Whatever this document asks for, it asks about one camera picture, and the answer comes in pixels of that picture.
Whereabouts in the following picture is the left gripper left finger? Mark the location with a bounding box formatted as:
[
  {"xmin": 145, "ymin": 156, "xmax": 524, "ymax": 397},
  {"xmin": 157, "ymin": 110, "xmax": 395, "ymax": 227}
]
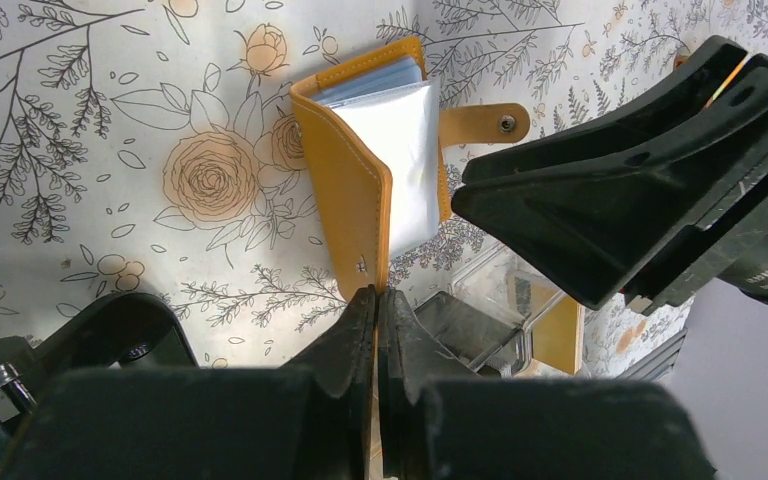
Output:
[{"xmin": 0, "ymin": 286, "xmax": 377, "ymax": 479}]

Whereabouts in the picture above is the tan leather card holder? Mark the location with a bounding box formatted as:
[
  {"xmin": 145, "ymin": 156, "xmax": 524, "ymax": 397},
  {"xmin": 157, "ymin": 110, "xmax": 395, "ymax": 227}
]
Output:
[{"xmin": 290, "ymin": 36, "xmax": 531, "ymax": 300}]

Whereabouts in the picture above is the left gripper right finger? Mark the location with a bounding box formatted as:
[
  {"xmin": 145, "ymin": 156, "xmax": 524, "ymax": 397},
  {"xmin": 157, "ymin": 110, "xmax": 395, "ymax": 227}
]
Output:
[{"xmin": 377, "ymin": 289, "xmax": 716, "ymax": 479}]

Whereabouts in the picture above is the smoky black card box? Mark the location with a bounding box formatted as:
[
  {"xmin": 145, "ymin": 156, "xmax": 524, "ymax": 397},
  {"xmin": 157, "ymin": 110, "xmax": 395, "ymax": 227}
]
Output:
[{"xmin": 414, "ymin": 291, "xmax": 531, "ymax": 378}]

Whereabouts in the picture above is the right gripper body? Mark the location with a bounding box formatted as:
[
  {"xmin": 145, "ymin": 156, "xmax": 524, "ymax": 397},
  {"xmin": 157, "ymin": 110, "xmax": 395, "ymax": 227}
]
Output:
[{"xmin": 622, "ymin": 56, "xmax": 768, "ymax": 315}]

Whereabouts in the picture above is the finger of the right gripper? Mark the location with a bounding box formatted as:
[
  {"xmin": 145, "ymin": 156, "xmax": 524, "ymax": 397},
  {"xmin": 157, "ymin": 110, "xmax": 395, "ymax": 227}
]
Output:
[
  {"xmin": 460, "ymin": 35, "xmax": 751, "ymax": 193},
  {"xmin": 451, "ymin": 125, "xmax": 768, "ymax": 311}
]

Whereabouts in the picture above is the clear transparent card box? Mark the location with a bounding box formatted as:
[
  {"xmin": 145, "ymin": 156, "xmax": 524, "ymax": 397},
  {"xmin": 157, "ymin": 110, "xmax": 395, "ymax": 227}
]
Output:
[{"xmin": 449, "ymin": 245, "xmax": 589, "ymax": 378}]

